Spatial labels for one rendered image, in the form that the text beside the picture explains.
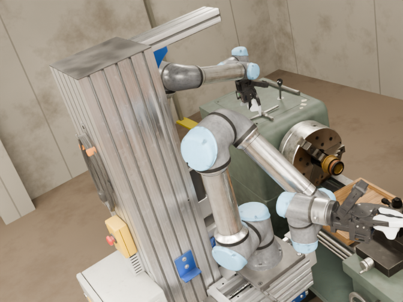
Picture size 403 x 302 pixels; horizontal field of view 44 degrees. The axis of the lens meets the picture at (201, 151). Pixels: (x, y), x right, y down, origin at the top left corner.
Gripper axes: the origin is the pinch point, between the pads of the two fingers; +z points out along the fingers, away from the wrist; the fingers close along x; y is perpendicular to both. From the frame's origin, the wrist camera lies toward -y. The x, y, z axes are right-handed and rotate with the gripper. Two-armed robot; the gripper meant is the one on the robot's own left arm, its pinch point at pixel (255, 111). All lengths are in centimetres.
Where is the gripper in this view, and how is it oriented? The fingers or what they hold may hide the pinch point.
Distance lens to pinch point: 261.7
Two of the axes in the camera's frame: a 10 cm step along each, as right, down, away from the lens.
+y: -8.6, 4.2, -3.0
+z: 2.3, 8.4, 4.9
